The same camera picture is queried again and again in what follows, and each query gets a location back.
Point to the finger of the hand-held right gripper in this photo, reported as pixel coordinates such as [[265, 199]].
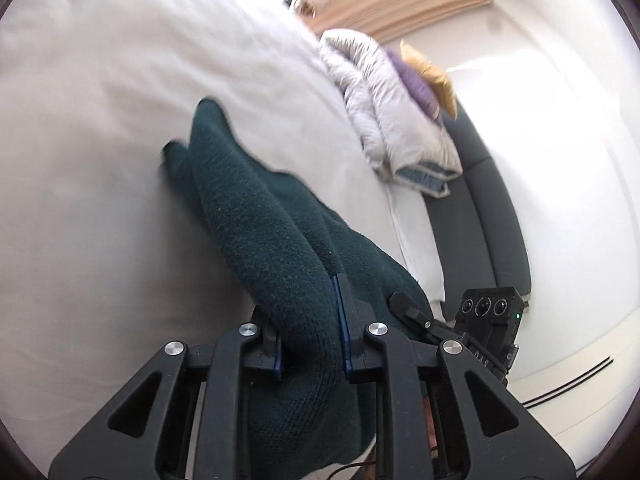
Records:
[[410, 312]]

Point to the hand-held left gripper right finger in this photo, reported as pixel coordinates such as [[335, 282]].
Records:
[[341, 320]]

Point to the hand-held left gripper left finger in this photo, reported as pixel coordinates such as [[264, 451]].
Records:
[[279, 365]]

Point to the dark green knit sweater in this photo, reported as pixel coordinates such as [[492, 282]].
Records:
[[260, 220]]

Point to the folded grey duvet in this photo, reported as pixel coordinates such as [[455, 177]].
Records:
[[385, 110]]

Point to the purple pillow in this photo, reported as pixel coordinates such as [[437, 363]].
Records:
[[420, 85]]

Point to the yellow pillow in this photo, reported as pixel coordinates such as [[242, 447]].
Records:
[[435, 72]]

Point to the bed with white sheet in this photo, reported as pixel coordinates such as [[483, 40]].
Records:
[[100, 110]]

